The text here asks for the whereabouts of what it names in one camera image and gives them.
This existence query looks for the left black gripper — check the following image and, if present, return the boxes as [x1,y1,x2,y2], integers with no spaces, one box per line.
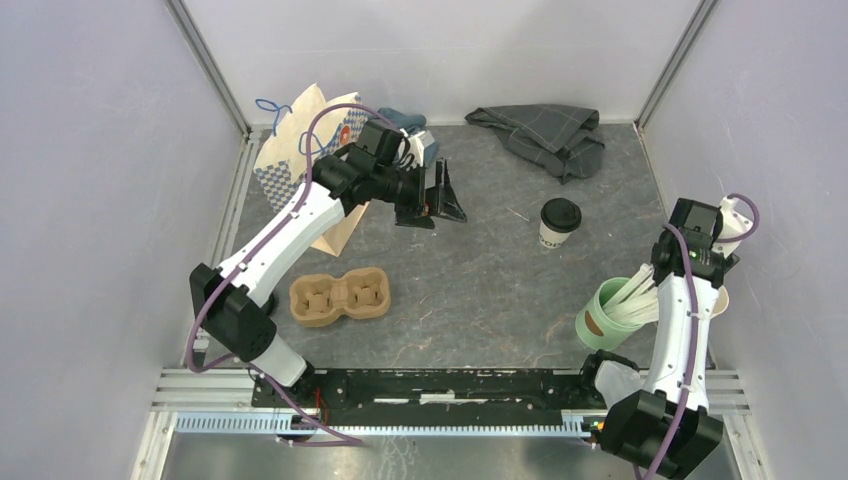
[374,158,467,231]

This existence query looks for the black coffee cup lid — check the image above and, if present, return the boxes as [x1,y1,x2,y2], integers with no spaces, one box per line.
[540,197,582,233]

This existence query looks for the white paper coffee cup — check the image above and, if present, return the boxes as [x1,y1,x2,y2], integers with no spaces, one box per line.
[538,222,572,249]

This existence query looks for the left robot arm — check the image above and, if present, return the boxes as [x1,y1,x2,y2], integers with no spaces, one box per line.
[189,119,467,408]

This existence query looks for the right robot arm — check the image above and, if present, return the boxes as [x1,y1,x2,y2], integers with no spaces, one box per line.
[577,195,759,479]

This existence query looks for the checkered paper takeout bag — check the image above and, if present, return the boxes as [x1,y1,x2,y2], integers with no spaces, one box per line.
[253,82,372,258]

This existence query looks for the blue cloth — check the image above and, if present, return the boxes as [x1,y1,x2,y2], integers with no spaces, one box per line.
[378,107,432,169]

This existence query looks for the brown cardboard cup carrier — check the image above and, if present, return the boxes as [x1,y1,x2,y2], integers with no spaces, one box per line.
[289,267,392,328]

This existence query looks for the grey plaid cloth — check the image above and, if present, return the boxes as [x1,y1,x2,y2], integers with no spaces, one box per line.
[465,104,605,184]

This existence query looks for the green cup holder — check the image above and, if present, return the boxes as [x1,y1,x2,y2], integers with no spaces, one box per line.
[575,277,640,350]

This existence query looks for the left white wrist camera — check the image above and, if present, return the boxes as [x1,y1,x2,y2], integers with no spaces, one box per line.
[396,130,439,171]

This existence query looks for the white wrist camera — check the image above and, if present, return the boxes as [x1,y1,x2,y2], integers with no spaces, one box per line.
[712,195,757,258]
[396,130,439,171]

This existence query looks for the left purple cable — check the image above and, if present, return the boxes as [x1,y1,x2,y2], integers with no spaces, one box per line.
[184,103,399,448]

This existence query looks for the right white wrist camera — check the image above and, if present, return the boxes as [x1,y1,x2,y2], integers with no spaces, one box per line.
[712,195,757,258]

